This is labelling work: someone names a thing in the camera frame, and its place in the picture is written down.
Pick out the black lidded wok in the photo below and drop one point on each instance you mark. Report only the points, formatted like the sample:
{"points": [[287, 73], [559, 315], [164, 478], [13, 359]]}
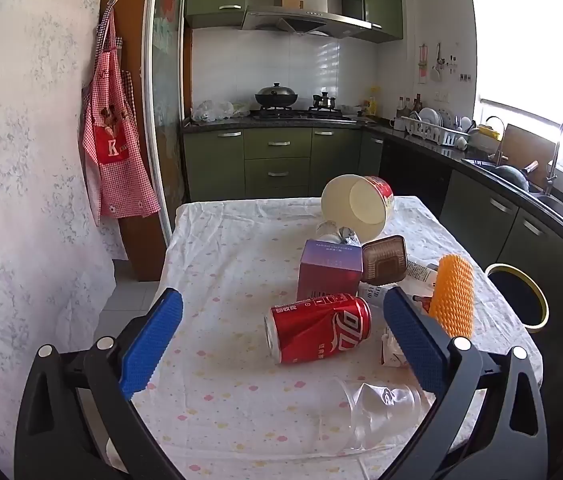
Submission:
{"points": [[275, 95]]}

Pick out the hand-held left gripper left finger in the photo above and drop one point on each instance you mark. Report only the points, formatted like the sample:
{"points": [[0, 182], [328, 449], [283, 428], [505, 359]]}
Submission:
{"points": [[154, 345]]}

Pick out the bright window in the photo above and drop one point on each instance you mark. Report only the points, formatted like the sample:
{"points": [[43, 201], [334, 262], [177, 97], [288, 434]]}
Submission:
{"points": [[536, 50]]}

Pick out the red checked apron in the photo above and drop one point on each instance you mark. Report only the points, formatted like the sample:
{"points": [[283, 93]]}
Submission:
{"points": [[116, 160]]}

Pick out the small steel faucet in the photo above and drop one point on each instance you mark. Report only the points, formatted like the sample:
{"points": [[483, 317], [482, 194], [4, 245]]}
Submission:
{"points": [[500, 145]]}

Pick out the small white carton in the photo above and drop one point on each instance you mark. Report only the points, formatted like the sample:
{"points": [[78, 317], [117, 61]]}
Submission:
{"points": [[390, 355]]}

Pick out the white plastic bags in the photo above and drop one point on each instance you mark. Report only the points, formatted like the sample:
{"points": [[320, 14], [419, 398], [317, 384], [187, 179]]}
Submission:
{"points": [[209, 111]]}

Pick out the black gas stove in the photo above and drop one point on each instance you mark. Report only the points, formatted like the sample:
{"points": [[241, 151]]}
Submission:
{"points": [[301, 115]]}

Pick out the clear white-label water bottle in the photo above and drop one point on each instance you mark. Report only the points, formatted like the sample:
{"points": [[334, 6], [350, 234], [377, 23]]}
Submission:
{"points": [[329, 232]]}

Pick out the steel range hood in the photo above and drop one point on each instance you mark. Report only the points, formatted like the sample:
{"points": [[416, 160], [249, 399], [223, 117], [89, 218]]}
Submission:
{"points": [[306, 22]]}

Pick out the green lower cabinets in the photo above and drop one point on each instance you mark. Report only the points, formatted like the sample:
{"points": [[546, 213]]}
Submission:
{"points": [[276, 160]]}

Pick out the clear wide plastic bottle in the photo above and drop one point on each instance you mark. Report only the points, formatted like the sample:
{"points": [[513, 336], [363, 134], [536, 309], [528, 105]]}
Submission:
{"points": [[376, 415]]}

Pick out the brown plastic tray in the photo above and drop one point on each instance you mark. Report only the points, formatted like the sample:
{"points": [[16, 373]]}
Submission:
{"points": [[384, 260]]}

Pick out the black yellow-rimmed trash bin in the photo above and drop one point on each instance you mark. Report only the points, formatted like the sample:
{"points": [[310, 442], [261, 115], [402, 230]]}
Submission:
{"points": [[516, 295]]}

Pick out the wooden cutting board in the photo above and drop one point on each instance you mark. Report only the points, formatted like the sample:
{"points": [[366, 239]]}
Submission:
{"points": [[526, 147]]}

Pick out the white floral tablecloth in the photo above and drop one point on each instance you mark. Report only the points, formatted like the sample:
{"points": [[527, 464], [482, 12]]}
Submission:
{"points": [[241, 270]]}

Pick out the small steel pot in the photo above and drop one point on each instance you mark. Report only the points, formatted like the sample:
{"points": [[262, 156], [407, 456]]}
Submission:
{"points": [[325, 102]]}

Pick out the red and cream paper bowl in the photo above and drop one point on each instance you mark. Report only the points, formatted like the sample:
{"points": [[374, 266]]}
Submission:
{"points": [[356, 205]]}

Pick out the yellow oil bottle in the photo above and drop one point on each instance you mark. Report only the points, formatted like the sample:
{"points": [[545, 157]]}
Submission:
{"points": [[372, 102]]}

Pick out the white lotion bottle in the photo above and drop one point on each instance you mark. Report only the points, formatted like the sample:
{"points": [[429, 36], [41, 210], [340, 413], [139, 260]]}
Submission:
{"points": [[421, 271]]}

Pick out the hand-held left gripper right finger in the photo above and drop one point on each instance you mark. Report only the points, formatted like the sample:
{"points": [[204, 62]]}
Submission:
{"points": [[414, 345]]}

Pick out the purple cardboard box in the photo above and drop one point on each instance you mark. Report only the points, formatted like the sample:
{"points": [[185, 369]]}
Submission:
{"points": [[329, 272]]}

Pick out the white paper wrapper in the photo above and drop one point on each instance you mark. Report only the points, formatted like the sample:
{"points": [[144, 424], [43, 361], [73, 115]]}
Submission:
{"points": [[419, 296]]}

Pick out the dented red soda can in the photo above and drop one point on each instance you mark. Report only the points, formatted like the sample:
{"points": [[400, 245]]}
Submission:
{"points": [[311, 330]]}

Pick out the pink wall hanging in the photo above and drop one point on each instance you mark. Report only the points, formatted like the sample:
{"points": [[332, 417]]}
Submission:
{"points": [[423, 62]]}

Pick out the white dish rack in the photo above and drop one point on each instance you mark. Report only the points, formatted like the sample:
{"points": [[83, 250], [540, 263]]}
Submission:
{"points": [[431, 132]]}

